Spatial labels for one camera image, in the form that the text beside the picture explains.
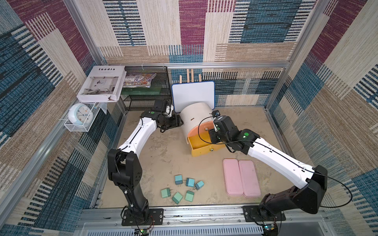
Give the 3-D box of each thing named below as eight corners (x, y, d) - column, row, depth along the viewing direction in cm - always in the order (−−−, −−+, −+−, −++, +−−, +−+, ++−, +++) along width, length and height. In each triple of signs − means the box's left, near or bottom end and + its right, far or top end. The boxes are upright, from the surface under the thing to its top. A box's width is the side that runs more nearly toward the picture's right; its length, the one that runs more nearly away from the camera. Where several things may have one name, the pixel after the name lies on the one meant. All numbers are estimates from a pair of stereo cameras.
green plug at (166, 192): (162, 198, 81) (161, 197, 79) (161, 190, 84) (160, 189, 82) (171, 196, 82) (170, 195, 80) (170, 188, 84) (169, 187, 82)
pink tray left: (227, 196, 81) (227, 195, 79) (221, 160, 94) (222, 158, 92) (244, 196, 81) (245, 195, 79) (237, 160, 94) (237, 158, 92)
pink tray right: (244, 197, 81) (246, 195, 79) (237, 162, 94) (238, 160, 91) (261, 197, 81) (263, 195, 78) (251, 162, 94) (253, 160, 91)
